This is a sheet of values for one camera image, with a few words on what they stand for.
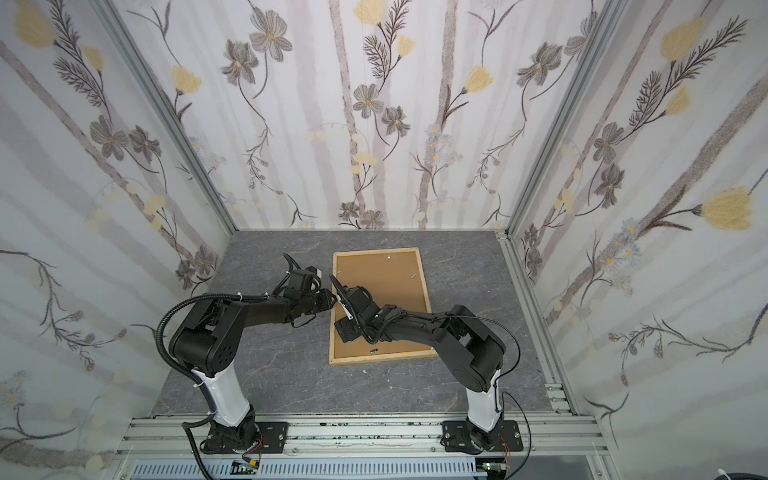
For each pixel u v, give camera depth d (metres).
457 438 0.74
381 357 0.86
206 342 0.50
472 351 0.48
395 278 1.10
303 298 0.79
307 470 0.70
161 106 0.83
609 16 0.69
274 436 0.74
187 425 0.65
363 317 0.70
